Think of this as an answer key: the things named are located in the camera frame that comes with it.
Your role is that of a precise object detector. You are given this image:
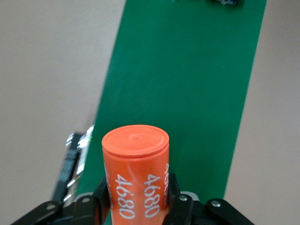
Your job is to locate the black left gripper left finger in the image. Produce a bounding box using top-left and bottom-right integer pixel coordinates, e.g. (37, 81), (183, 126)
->
(9, 174), (111, 225)

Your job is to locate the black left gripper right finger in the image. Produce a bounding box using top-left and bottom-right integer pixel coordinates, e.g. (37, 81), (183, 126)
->
(163, 172), (256, 225)

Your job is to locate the green push button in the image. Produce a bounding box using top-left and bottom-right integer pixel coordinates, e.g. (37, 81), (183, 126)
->
(211, 0), (242, 7)

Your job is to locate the green belt conveyor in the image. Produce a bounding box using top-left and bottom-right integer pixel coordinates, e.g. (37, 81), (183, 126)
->
(51, 0), (268, 225)

